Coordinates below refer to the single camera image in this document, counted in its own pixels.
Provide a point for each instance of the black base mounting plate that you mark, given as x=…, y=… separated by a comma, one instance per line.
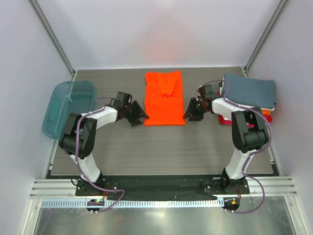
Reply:
x=171, y=187

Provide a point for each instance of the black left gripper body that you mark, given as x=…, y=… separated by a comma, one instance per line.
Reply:
x=132, y=112

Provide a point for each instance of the right aluminium frame post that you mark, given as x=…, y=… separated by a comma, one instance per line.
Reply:
x=279, y=9

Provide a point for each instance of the left aluminium frame post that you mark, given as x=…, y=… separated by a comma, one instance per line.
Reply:
x=53, y=38

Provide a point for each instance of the slotted grey cable duct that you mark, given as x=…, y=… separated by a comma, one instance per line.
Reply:
x=97, y=203

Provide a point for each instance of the folded blue-grey t-shirt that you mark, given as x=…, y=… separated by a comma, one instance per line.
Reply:
x=249, y=91

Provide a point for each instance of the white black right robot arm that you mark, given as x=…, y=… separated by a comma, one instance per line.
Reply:
x=248, y=128

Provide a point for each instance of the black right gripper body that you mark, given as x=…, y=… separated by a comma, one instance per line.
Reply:
x=197, y=108

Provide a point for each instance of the folded magenta t-shirt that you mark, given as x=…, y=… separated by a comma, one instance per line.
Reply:
x=224, y=121

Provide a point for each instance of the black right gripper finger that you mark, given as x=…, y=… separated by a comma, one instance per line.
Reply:
x=196, y=114
x=191, y=108

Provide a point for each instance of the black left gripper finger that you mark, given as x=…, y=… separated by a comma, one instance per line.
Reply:
x=138, y=111
x=132, y=119

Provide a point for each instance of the aluminium frame post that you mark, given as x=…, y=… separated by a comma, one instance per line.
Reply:
x=279, y=9
x=53, y=38

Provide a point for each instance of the folded orange t-shirt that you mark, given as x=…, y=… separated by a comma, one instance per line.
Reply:
x=266, y=112

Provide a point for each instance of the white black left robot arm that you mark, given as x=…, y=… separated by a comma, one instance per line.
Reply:
x=79, y=133

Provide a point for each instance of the teal plastic bin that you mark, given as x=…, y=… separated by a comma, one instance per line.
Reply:
x=68, y=97

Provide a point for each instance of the orange t-shirt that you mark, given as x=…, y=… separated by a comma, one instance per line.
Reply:
x=164, y=102
x=266, y=112

